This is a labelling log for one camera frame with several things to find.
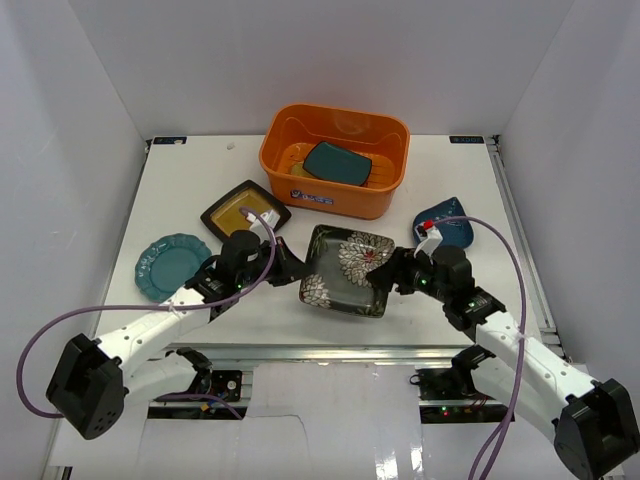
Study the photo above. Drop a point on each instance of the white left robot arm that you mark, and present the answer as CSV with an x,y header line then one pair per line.
x,y
95,379

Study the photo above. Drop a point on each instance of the teal round scalloped plate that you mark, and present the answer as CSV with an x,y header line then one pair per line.
x,y
166,264

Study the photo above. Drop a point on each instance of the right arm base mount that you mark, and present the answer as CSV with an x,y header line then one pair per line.
x,y
448,395

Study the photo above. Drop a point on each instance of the orange plastic bin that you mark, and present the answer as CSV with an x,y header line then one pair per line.
x,y
297,128

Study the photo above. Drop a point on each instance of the small yellow square dish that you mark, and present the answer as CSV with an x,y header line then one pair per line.
x,y
297,169

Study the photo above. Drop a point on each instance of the dark teal square plate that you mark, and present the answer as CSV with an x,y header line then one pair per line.
x,y
329,162

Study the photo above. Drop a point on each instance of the amber square plate black rim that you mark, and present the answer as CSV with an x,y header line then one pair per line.
x,y
224,217

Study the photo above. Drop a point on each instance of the black floral square plate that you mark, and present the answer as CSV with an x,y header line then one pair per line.
x,y
339,261

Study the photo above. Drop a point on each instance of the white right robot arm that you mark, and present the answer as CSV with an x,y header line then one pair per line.
x,y
591,424

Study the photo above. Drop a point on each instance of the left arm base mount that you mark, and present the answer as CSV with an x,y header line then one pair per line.
x,y
211,394

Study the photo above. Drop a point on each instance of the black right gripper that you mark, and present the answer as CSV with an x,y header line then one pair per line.
x,y
398,271

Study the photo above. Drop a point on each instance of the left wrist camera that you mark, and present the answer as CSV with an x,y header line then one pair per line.
x,y
260,225

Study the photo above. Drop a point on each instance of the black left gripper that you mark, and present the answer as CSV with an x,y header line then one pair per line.
x,y
279,257

